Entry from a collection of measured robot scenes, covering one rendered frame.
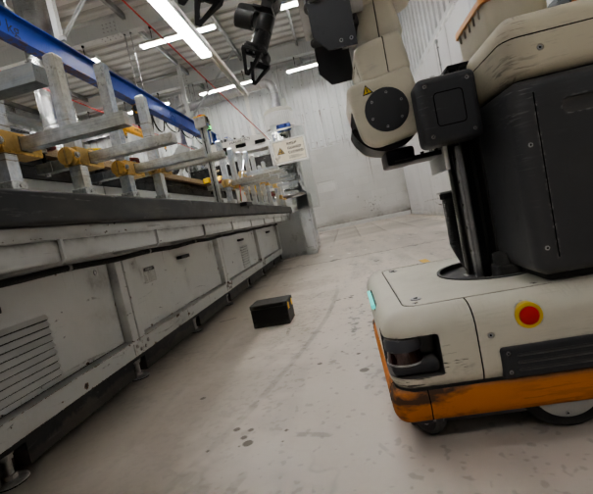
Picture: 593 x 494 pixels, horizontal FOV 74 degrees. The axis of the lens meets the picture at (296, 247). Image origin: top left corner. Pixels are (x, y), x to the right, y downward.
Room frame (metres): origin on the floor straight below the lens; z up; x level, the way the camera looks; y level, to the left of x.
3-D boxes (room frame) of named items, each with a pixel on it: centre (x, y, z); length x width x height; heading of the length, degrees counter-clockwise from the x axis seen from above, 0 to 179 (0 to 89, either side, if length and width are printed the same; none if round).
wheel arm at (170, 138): (1.18, 0.49, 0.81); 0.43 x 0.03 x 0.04; 82
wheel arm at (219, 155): (1.67, 0.43, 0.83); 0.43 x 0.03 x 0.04; 82
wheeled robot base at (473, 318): (1.04, -0.50, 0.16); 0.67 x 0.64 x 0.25; 82
